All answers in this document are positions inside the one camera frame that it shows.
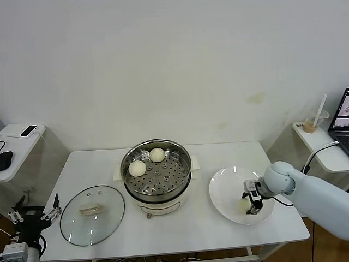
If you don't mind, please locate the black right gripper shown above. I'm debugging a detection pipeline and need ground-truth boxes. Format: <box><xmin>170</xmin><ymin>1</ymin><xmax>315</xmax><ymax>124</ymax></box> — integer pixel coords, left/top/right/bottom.
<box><xmin>240</xmin><ymin>186</ymin><xmax>264</xmax><ymax>217</ymax></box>

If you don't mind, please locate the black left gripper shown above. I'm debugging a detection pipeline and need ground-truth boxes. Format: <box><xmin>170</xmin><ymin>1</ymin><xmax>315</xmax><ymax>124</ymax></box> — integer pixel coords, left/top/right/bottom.
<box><xmin>8</xmin><ymin>193</ymin><xmax>62</xmax><ymax>244</ymax></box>

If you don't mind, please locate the white steamed baozi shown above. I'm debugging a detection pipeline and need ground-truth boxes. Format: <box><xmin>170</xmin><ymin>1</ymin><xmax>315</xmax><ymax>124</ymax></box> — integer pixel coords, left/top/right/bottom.
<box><xmin>236</xmin><ymin>198</ymin><xmax>250</xmax><ymax>215</ymax></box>
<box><xmin>128</xmin><ymin>160</ymin><xmax>147</xmax><ymax>177</ymax></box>
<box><xmin>149</xmin><ymin>147</ymin><xmax>166</xmax><ymax>163</ymax></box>

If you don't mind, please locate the round glass pot lid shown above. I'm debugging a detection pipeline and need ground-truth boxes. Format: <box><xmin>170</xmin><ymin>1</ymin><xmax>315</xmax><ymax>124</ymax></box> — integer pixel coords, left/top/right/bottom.
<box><xmin>59</xmin><ymin>185</ymin><xmax>126</xmax><ymax>247</ymax></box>

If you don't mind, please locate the stainless steel steamer basket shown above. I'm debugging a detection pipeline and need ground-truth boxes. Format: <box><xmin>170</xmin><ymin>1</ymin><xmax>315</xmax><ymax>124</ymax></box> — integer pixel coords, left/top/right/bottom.
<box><xmin>121</xmin><ymin>139</ymin><xmax>192</xmax><ymax>202</ymax></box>

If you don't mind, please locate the white round plate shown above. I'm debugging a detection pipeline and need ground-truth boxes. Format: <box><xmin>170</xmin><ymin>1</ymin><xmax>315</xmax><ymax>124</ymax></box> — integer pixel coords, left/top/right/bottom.
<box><xmin>209</xmin><ymin>166</ymin><xmax>275</xmax><ymax>225</ymax></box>

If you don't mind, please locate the black computer mouse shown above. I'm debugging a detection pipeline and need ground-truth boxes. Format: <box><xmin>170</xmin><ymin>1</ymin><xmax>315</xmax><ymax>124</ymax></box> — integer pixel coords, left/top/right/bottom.
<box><xmin>0</xmin><ymin>151</ymin><xmax>14</xmax><ymax>171</ymax></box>

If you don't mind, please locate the white side table with mouse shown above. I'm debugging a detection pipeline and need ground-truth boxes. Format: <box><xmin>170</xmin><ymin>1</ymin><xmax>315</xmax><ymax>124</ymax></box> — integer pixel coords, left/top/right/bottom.
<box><xmin>0</xmin><ymin>123</ymin><xmax>70</xmax><ymax>246</ymax></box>

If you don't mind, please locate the black and white phone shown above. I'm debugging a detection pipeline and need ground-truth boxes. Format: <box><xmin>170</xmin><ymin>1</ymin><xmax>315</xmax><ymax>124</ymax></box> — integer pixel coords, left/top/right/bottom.
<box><xmin>21</xmin><ymin>124</ymin><xmax>38</xmax><ymax>138</ymax></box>

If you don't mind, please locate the white side table with cup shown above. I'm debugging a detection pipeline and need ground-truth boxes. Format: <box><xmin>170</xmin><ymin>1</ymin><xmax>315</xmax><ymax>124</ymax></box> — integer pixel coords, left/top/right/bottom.
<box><xmin>292</xmin><ymin>121</ymin><xmax>349</xmax><ymax>175</ymax></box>

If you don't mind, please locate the white electric cooker pot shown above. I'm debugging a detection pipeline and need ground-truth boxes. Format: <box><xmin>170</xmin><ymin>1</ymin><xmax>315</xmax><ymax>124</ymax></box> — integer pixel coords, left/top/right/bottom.
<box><xmin>113</xmin><ymin>154</ymin><xmax>201</xmax><ymax>220</ymax></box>

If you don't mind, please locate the clear plastic drink cup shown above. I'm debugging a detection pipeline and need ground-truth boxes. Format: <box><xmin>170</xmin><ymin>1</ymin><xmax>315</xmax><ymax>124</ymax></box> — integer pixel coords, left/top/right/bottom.
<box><xmin>304</xmin><ymin>110</ymin><xmax>330</xmax><ymax>134</ymax></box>

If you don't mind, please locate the white drinking straw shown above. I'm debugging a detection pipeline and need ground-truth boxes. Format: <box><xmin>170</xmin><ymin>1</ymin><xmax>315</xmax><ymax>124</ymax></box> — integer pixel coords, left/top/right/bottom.
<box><xmin>312</xmin><ymin>94</ymin><xmax>328</xmax><ymax>128</ymax></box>

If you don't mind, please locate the black open laptop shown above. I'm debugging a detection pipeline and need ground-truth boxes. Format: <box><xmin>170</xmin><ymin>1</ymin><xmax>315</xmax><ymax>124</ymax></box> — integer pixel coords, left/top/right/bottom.
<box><xmin>328</xmin><ymin>87</ymin><xmax>349</xmax><ymax>153</ymax></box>

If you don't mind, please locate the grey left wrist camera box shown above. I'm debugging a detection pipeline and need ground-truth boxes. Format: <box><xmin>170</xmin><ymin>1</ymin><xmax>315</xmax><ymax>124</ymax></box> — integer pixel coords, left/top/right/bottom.
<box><xmin>1</xmin><ymin>242</ymin><xmax>29</xmax><ymax>260</ymax></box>

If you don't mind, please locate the laptop charging cable with adapter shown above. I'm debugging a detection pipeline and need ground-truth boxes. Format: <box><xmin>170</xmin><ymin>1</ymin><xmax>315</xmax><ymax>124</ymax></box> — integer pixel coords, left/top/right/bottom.
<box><xmin>302</xmin><ymin>141</ymin><xmax>341</xmax><ymax>175</ymax></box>

